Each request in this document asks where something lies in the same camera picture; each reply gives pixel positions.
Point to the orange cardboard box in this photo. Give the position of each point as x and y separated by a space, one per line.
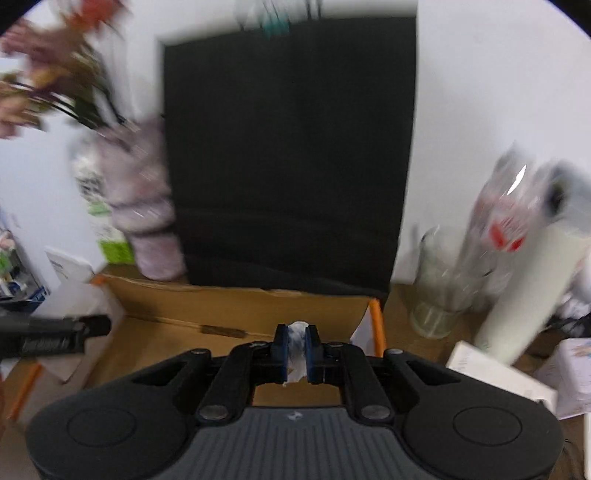
184 304

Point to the black paper bag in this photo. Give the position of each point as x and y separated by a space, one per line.
286 157

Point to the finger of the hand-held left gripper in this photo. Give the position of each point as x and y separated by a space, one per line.
97 326

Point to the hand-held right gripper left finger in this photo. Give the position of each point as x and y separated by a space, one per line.
281 353

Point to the teal binder clip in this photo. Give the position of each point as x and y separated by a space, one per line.
274 23

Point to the flower bouquet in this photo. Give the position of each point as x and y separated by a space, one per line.
55 64

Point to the white printed box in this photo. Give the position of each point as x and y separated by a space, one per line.
570 369

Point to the wooden desktop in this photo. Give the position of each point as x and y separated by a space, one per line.
406 344

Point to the white tissue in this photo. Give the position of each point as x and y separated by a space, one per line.
297 350

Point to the clear glass cup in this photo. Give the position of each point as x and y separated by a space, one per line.
438 290

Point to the purple textured vase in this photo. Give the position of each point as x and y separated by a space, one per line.
145 207

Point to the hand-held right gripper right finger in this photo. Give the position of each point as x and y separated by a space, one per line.
312 353

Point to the green white milk carton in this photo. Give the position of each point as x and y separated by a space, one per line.
104 217

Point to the flat white box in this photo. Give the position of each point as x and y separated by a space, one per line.
503 376

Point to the white thermos bottle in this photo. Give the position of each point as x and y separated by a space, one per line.
531 281

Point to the clear plastic water bottle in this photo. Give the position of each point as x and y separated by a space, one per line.
501 221

